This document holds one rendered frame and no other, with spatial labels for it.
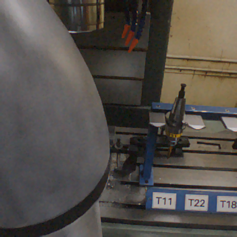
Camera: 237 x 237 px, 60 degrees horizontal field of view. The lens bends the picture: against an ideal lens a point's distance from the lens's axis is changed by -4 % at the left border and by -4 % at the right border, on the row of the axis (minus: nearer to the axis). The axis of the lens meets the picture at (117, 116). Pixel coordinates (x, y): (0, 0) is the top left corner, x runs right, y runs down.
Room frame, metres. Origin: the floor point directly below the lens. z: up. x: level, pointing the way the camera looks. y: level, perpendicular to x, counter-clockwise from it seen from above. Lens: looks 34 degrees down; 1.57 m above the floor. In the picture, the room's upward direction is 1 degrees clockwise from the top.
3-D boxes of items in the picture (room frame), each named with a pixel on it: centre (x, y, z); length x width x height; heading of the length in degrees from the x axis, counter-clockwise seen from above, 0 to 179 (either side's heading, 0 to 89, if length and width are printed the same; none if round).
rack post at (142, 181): (0.56, -0.12, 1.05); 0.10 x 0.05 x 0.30; 176
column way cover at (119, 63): (1.12, 0.09, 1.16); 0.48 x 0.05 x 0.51; 86
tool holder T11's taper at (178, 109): (0.50, -0.17, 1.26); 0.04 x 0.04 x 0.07
